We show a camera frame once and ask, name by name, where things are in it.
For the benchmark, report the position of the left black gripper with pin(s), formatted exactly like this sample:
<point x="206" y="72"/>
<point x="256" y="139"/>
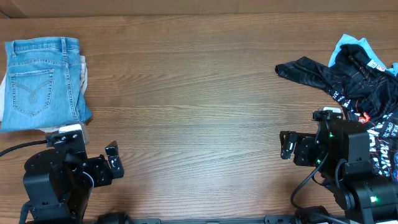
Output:
<point x="105" y="175"/>

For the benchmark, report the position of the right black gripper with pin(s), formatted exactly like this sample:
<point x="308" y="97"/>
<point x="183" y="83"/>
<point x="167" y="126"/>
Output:
<point x="305" y="143"/>

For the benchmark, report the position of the light blue denim jeans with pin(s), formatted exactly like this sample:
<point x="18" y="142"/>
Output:
<point x="43" y="87"/>

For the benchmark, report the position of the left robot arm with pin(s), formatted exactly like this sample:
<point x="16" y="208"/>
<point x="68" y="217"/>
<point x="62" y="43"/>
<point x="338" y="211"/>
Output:
<point x="60" y="181"/>

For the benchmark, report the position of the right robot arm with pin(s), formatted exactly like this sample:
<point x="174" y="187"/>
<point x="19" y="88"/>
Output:
<point x="339" y="151"/>

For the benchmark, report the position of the folded beige trousers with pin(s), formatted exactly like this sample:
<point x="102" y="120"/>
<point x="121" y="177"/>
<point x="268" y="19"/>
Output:
<point x="83" y="87"/>

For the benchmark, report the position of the black printed t-shirt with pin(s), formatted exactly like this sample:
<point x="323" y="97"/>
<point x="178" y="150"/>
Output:
<point x="367" y="93"/>

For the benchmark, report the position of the light blue cloth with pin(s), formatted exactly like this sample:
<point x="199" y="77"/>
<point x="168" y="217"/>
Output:
<point x="347" y="39"/>

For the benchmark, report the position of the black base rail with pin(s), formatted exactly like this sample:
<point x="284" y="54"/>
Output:
<point x="124" y="218"/>

